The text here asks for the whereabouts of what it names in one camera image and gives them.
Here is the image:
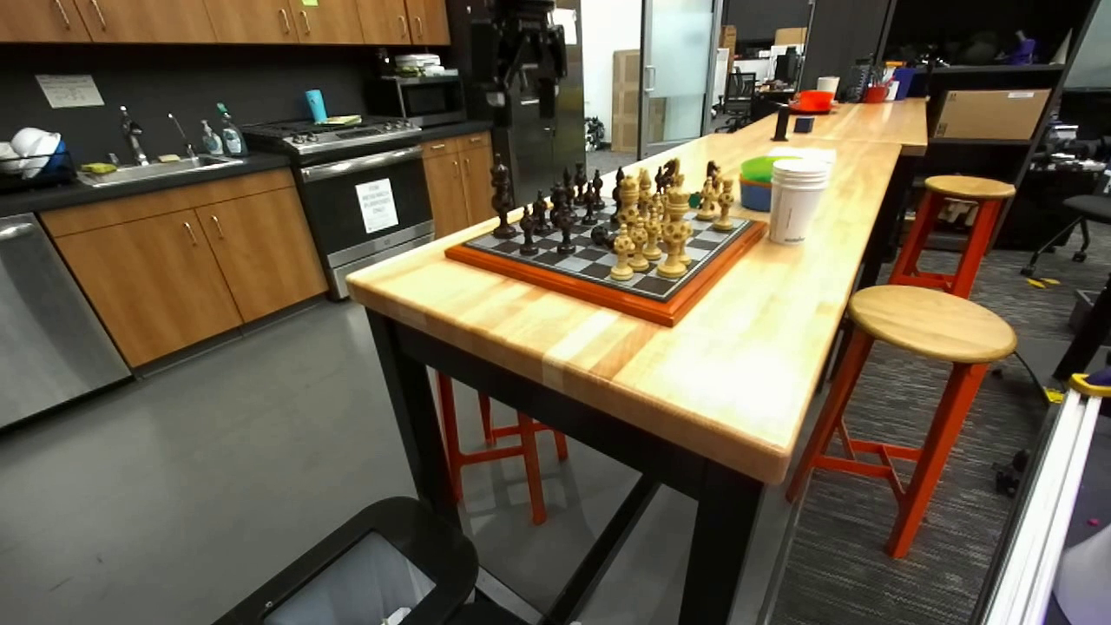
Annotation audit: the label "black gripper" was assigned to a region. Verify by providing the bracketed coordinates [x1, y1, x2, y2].
[495, 0, 569, 125]

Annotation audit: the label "dark brown chess pawn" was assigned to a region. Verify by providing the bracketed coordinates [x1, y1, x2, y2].
[549, 176, 580, 260]

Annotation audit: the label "tall dark brown chess piece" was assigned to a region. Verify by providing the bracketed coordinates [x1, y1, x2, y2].
[487, 153, 520, 242]

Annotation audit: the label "light wooden chess piece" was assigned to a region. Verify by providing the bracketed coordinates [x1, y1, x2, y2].
[695, 160, 721, 224]
[629, 169, 660, 279]
[655, 188, 695, 282]
[710, 169, 743, 231]
[608, 223, 643, 286]

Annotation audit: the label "orange framed chess board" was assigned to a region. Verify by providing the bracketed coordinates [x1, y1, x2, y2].
[439, 169, 769, 330]

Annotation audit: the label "stainless steel refrigerator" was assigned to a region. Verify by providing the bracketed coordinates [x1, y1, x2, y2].
[447, 0, 590, 209]

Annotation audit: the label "cardboard boxes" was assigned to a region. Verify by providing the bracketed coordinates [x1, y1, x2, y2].
[608, 45, 644, 153]

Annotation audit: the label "dishes stacked on microwave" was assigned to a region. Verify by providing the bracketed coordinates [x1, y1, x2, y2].
[393, 47, 447, 83]

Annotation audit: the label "silver microwave oven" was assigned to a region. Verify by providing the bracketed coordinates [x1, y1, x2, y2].
[373, 70, 467, 125]

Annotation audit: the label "narrow wooden base cabinet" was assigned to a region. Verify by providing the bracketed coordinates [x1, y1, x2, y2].
[417, 128, 501, 238]

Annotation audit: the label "glass door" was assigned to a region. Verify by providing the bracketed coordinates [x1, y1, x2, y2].
[638, 0, 721, 160]

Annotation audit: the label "white notice sheet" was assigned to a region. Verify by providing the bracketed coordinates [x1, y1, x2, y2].
[355, 175, 402, 238]

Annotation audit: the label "stainless steel oven range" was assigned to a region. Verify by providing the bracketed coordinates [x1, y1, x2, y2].
[245, 112, 439, 307]

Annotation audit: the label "green and blue bowl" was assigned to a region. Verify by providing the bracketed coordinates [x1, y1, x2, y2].
[737, 153, 776, 217]

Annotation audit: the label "black phone stand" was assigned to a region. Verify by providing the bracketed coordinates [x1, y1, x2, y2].
[769, 103, 814, 146]

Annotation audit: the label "red bowl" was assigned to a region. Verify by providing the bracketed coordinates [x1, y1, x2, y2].
[792, 85, 840, 118]

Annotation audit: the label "clear soap bottle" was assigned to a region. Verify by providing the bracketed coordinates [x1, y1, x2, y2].
[217, 99, 249, 160]

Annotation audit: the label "white paper cup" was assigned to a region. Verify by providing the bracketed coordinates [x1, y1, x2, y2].
[763, 153, 836, 245]

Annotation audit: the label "orange legged wooden stool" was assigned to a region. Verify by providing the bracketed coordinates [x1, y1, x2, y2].
[429, 369, 571, 531]
[788, 282, 1019, 562]
[886, 169, 1019, 303]

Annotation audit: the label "steel kitchen sink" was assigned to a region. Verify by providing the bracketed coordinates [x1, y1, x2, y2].
[72, 153, 245, 190]

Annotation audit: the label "wide wooden base cabinet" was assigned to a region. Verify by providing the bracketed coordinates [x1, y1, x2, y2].
[38, 166, 333, 374]

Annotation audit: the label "metal sink faucet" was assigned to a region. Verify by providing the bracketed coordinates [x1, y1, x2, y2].
[114, 99, 152, 169]

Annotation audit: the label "black kitchen countertop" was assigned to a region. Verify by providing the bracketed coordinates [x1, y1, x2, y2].
[0, 114, 501, 217]

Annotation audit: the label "black cart with wood panel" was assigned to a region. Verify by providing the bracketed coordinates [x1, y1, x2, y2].
[923, 61, 1067, 153]

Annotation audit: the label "dish rack with bowls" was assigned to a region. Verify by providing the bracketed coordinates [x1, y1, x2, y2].
[0, 121, 77, 188]

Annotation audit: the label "stainless steel dishwasher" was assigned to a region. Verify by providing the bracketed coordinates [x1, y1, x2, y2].
[0, 209, 135, 433]

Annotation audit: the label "black waste bin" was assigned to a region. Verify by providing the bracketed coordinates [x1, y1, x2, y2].
[210, 497, 481, 625]

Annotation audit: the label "black office chair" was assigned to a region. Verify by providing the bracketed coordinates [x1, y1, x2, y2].
[1019, 188, 1111, 282]

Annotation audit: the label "wooden wall cabinets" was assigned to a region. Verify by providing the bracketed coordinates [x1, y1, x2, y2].
[0, 0, 454, 47]

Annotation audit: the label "white wall plate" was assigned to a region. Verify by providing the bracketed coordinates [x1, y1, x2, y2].
[31, 70, 108, 114]

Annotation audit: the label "white metal frame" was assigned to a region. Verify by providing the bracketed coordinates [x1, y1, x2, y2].
[974, 374, 1111, 625]

